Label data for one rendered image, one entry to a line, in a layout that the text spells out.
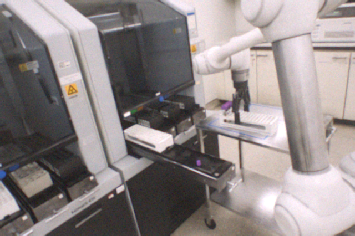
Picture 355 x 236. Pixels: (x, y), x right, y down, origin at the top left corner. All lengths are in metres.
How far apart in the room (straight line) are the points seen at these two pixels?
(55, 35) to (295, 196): 1.06
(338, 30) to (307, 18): 2.41
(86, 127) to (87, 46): 0.38
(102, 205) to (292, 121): 0.99
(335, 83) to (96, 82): 2.57
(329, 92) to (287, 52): 2.57
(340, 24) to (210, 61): 2.13
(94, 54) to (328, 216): 1.10
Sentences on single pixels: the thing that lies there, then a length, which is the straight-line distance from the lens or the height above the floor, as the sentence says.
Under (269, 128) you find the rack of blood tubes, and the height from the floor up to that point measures 0.86.
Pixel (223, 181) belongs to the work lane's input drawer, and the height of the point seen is 0.77.
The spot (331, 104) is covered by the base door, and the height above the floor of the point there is 0.24.
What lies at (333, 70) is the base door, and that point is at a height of 0.62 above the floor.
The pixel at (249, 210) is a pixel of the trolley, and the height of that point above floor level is 0.28.
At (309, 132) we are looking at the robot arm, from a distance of 0.77.
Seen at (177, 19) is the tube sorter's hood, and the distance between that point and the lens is 1.63.
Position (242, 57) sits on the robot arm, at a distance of 1.28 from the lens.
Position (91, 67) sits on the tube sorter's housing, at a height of 1.26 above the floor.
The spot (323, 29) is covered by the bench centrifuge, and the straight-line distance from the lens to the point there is 3.18.
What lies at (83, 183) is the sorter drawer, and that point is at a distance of 1.28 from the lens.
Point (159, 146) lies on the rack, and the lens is 1.28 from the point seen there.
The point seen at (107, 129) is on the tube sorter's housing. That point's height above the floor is 0.94.
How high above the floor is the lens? 1.47
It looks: 24 degrees down
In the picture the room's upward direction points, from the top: 9 degrees counter-clockwise
